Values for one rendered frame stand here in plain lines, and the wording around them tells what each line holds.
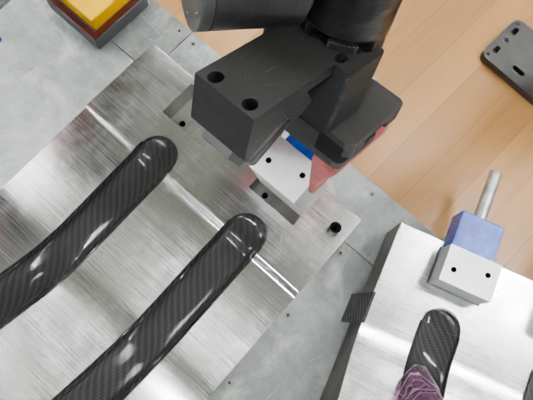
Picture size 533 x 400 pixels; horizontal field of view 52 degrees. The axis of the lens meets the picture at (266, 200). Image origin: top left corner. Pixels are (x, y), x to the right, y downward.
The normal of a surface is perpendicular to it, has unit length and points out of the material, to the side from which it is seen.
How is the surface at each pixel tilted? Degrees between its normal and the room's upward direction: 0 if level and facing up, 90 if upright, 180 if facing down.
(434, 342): 1
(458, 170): 0
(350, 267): 0
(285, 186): 13
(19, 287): 27
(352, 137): 22
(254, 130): 82
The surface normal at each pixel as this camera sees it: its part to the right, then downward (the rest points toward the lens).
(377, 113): 0.18, -0.57
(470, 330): 0.04, -0.25
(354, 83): 0.73, 0.62
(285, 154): -0.18, -0.22
